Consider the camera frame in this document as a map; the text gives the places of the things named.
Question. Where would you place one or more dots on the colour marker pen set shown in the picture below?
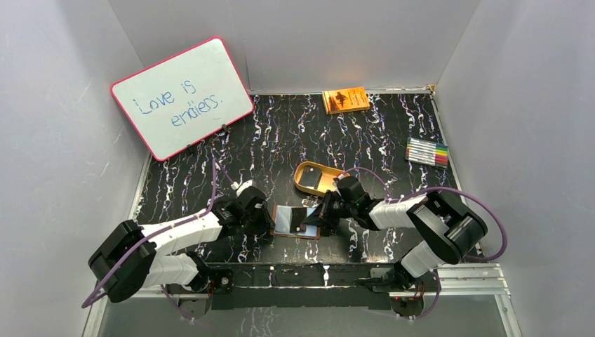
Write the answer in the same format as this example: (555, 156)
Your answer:
(427, 153)

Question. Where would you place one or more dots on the pink framed whiteboard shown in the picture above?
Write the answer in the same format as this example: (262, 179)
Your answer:
(183, 99)

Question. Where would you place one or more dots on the orange book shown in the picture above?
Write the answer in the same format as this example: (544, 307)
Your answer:
(345, 100)

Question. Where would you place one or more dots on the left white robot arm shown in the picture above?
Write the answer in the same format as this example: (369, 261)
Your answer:
(137, 256)

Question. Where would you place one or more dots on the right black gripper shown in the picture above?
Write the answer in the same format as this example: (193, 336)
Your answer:
(322, 216)

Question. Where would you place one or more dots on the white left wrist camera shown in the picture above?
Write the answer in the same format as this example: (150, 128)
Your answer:
(240, 187)

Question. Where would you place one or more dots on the dark credit card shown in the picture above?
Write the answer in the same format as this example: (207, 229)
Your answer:
(311, 177)
(297, 220)

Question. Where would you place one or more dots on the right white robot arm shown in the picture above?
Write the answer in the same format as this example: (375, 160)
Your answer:
(449, 228)

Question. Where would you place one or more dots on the aluminium rail frame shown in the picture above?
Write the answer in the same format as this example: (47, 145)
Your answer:
(468, 279)

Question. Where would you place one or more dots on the gold oval tin tray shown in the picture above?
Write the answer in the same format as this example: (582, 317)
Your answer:
(327, 182)

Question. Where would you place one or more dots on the brown leather card holder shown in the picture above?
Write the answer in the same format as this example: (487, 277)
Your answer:
(289, 221)

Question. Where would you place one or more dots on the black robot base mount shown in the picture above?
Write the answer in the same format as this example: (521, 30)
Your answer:
(313, 285)

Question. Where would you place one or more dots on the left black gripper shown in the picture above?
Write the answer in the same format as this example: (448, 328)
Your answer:
(262, 219)

